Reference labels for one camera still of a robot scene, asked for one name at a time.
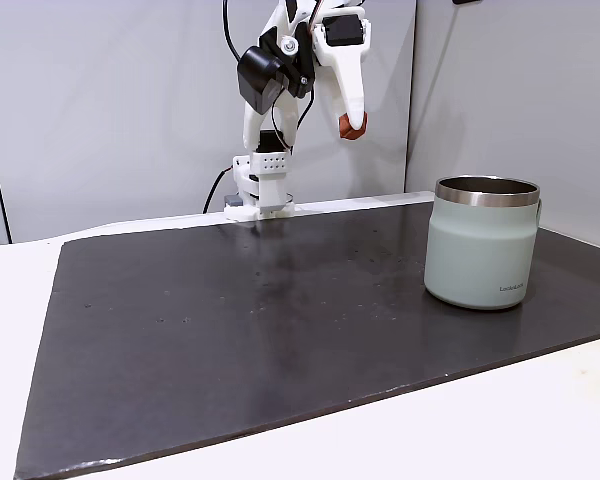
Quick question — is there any red-brown cube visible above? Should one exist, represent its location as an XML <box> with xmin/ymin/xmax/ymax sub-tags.
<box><xmin>338</xmin><ymin>111</ymin><xmax>369</xmax><ymax>143</ymax></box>

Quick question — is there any pale green steel cup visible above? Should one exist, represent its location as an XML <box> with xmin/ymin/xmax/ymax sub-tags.
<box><xmin>423</xmin><ymin>174</ymin><xmax>544</xmax><ymax>312</ymax></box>

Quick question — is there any black webcam with clip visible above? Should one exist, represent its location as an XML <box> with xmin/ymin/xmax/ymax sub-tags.
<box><xmin>236</xmin><ymin>22</ymin><xmax>315</xmax><ymax>116</ymax></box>

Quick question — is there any black table mat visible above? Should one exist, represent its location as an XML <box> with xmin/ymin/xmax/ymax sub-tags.
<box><xmin>13</xmin><ymin>200</ymin><xmax>600</xmax><ymax>480</ymax></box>

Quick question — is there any black webcam cable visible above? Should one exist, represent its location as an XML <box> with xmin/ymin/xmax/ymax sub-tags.
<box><xmin>222</xmin><ymin>0</ymin><xmax>244</xmax><ymax>64</ymax></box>

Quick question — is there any black base cable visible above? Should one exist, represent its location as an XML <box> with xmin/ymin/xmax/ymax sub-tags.
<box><xmin>201</xmin><ymin>167</ymin><xmax>236</xmax><ymax>215</ymax></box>

